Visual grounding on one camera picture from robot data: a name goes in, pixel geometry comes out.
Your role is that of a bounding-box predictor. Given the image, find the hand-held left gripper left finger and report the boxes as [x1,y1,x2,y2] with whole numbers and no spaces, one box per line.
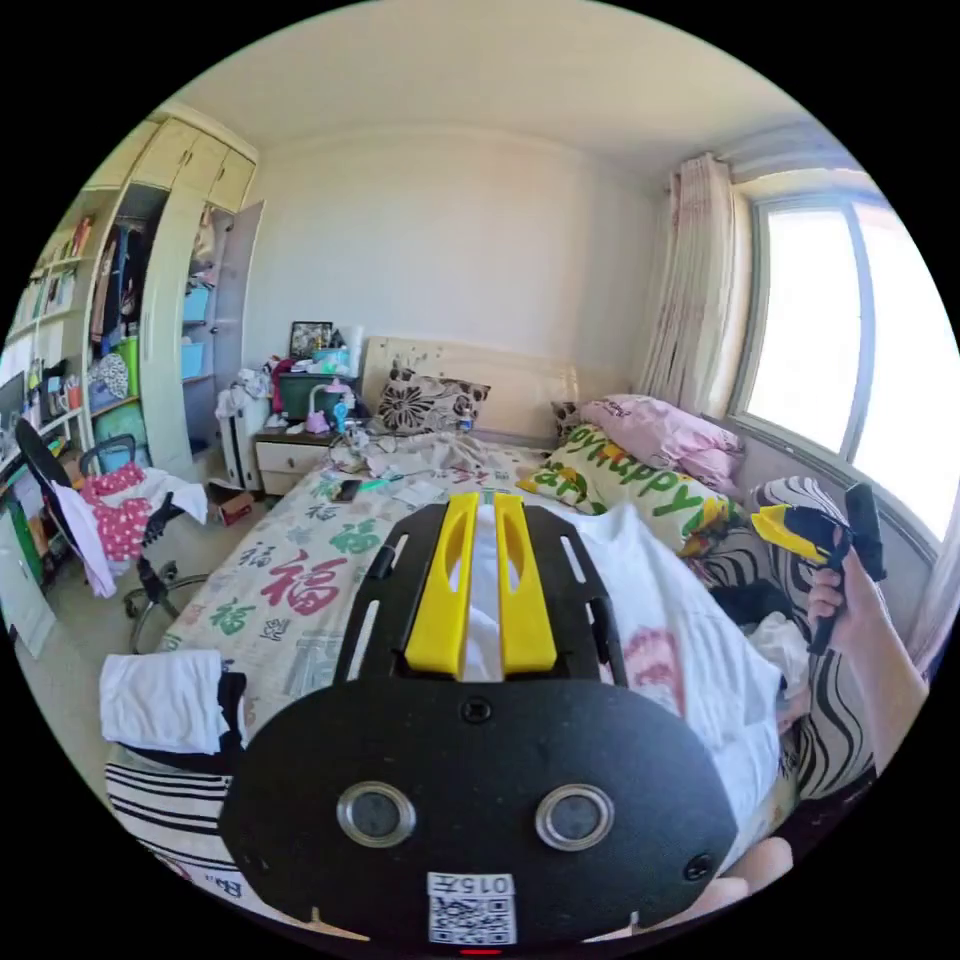
[404,493,481,673]

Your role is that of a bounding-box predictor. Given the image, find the black and white clothes heap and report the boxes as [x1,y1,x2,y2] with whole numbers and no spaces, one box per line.
[708,581,813,680]

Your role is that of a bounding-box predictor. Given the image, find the pile of clothes with stripes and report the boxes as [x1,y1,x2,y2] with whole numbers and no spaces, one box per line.
[99,648,253,913]

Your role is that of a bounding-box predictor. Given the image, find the cream wardrobe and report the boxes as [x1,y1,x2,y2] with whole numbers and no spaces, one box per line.
[80,112,268,483]

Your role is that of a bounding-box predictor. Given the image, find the bed with printed sheet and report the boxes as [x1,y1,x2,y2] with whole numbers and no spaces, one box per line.
[158,335,939,834]

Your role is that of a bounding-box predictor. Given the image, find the quilt with green letters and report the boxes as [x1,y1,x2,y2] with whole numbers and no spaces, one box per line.
[517,423,751,558]

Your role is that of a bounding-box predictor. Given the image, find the white t-shirt with pink print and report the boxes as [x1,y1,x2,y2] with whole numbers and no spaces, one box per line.
[448,500,786,845]

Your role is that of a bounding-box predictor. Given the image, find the beige curtain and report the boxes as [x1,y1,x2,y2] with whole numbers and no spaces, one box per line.
[635,152,742,412]

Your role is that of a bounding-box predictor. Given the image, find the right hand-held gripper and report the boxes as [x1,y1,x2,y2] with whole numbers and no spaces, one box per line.
[750,504,858,655]

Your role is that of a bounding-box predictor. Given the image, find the wall shelf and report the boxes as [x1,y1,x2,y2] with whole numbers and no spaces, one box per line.
[0,209,100,481]

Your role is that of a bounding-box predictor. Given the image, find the person's left hand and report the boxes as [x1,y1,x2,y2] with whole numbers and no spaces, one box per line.
[688,834,796,925]

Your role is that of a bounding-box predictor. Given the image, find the window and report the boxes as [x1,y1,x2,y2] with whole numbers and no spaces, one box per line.
[728,188,960,543]

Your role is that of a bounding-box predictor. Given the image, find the black and white zebra blanket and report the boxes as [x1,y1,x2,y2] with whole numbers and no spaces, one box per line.
[693,476,880,805]

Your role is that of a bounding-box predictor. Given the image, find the carton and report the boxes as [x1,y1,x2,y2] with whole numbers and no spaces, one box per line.
[205,479,258,528]

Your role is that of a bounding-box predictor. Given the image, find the person's right hand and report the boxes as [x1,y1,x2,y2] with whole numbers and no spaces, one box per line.
[806,553,875,655]

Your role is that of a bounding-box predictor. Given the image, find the black office chair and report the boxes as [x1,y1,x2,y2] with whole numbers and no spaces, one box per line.
[13,416,213,655]

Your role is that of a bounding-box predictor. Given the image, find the large brown floral pillow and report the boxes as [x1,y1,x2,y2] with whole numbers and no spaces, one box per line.
[373,374,493,438]

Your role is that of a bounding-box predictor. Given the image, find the pink quilt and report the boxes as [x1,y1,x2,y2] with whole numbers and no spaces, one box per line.
[581,394,748,502]

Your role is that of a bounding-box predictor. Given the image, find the person's right forearm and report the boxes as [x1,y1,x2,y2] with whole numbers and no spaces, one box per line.
[830,577,931,778]

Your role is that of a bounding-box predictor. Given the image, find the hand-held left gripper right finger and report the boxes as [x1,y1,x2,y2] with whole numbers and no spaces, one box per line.
[494,493,559,674]

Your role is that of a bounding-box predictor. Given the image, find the nightstand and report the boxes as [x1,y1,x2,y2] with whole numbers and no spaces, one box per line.
[253,320,373,498]

